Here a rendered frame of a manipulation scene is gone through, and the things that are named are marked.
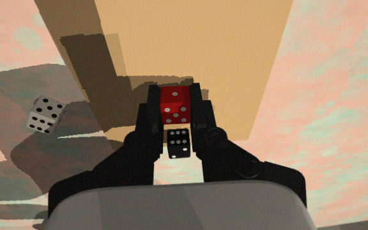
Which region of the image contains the red die with white pips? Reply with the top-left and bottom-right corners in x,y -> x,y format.
160,86 -> 190,125

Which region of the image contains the black die with white pips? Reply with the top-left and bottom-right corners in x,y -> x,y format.
167,129 -> 190,159

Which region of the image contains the tan flat mat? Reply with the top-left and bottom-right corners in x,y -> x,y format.
34,0 -> 293,150

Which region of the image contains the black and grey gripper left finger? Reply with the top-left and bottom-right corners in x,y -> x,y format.
48,85 -> 164,219

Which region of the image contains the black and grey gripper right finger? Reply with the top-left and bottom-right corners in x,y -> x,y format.
189,82 -> 307,209

